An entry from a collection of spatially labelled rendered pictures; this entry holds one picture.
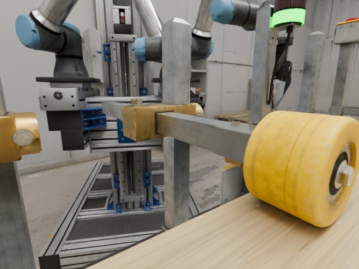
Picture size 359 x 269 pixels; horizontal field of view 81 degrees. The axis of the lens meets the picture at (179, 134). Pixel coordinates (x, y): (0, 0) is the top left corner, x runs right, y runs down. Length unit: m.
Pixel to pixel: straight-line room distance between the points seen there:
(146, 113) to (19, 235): 0.22
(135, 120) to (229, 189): 0.34
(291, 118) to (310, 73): 0.59
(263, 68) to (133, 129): 0.34
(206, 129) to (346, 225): 0.14
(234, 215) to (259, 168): 0.04
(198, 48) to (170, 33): 0.79
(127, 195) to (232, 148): 1.16
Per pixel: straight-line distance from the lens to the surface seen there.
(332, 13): 8.77
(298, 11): 0.52
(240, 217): 0.18
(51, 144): 3.00
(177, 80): 0.35
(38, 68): 2.92
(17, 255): 0.35
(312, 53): 0.76
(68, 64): 1.10
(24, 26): 1.04
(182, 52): 0.36
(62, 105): 0.97
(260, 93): 0.53
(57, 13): 0.99
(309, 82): 0.76
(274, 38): 0.55
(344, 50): 1.01
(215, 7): 0.77
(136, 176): 1.28
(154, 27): 0.88
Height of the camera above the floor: 1.00
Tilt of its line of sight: 13 degrees down
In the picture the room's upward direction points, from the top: straight up
